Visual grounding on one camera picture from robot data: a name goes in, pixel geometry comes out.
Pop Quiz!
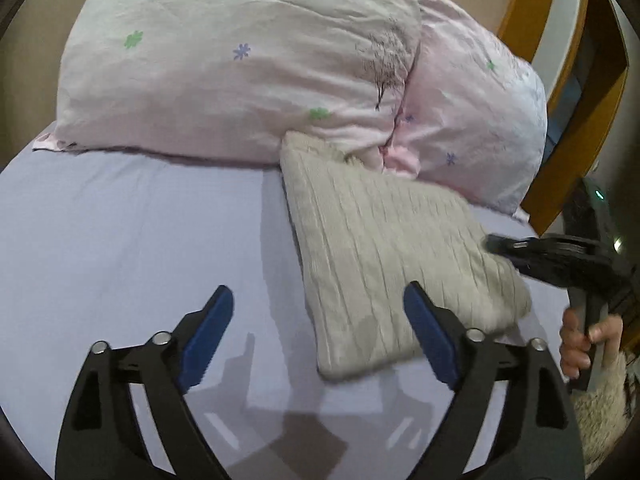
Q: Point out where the beige cable-knit sweater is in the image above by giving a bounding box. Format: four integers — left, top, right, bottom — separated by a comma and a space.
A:
280, 131, 532, 382

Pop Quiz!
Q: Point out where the right human hand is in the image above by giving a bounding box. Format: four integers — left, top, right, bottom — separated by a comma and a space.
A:
560, 308, 624, 379

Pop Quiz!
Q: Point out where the fuzzy beige right sleeve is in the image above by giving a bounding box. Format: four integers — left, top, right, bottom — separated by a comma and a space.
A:
572, 352, 630, 478

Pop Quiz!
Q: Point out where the right pink floral pillow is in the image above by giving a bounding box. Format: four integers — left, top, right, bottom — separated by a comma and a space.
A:
381, 0, 548, 214

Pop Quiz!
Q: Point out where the pink floral pillow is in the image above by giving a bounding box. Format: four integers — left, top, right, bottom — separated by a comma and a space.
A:
34, 0, 420, 168
381, 0, 548, 214

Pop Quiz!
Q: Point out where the left pink floral pillow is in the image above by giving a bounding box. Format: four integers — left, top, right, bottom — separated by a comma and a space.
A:
34, 0, 420, 168

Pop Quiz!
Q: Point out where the wooden bed headboard frame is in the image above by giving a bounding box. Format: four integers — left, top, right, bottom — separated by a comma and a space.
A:
498, 0, 629, 234

